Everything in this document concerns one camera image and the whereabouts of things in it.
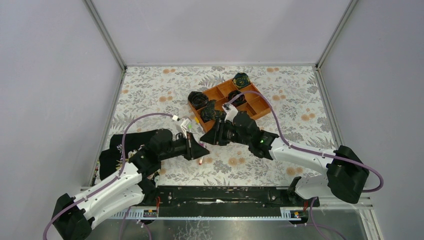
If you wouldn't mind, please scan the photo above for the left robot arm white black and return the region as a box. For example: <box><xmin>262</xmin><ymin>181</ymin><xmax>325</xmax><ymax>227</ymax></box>
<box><xmin>51</xmin><ymin>129</ymin><xmax>210</xmax><ymax>240</ymax></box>

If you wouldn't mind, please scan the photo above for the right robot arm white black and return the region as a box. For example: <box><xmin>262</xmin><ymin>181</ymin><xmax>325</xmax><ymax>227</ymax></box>
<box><xmin>200</xmin><ymin>111</ymin><xmax>370</xmax><ymax>204</ymax></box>

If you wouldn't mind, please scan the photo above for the unrolled dark patterned tie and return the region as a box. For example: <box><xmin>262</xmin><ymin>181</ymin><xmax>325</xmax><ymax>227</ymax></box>
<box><xmin>200</xmin><ymin>100</ymin><xmax>225</xmax><ymax>123</ymax></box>

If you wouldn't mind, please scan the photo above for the rolled dark tie centre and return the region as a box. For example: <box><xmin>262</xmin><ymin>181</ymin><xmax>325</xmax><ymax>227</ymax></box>
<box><xmin>227</xmin><ymin>90</ymin><xmax>246</xmax><ymax>108</ymax></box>

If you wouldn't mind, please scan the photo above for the rolled dark tie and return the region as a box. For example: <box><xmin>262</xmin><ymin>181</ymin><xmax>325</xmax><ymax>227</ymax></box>
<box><xmin>232</xmin><ymin>72</ymin><xmax>251</xmax><ymax>90</ymax></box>
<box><xmin>227</xmin><ymin>90</ymin><xmax>246</xmax><ymax>108</ymax></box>
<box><xmin>187</xmin><ymin>91</ymin><xmax>209</xmax><ymax>110</ymax></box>

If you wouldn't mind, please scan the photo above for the orange compartment tray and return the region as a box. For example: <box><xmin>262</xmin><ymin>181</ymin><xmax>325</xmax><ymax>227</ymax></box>
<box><xmin>202</xmin><ymin>79</ymin><xmax>271</xmax><ymax>120</ymax></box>

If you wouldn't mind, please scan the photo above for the rolled dark tie left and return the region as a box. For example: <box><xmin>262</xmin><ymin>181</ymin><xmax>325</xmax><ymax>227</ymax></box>
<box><xmin>187</xmin><ymin>91</ymin><xmax>209</xmax><ymax>110</ymax></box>

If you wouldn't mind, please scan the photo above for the floral table cloth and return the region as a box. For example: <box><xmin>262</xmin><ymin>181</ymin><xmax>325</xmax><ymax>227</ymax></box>
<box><xmin>102</xmin><ymin>66</ymin><xmax>337</xmax><ymax>187</ymax></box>

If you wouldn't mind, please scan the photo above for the rolled dark tie top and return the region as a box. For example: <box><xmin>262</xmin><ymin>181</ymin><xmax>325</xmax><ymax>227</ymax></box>
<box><xmin>232</xmin><ymin>72</ymin><xmax>251</xmax><ymax>90</ymax></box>

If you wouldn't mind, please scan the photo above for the black floral cloth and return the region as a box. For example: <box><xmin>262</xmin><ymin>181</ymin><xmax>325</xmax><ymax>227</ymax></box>
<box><xmin>99</xmin><ymin>129</ymin><xmax>160</xmax><ymax>195</ymax></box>

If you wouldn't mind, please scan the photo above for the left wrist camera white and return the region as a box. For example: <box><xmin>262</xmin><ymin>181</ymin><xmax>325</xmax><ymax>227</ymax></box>
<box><xmin>171</xmin><ymin>115</ymin><xmax>191</xmax><ymax>138</ymax></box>

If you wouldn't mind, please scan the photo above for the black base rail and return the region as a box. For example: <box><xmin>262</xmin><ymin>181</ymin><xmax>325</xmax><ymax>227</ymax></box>
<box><xmin>138</xmin><ymin>185</ymin><xmax>320</xmax><ymax>218</ymax></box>

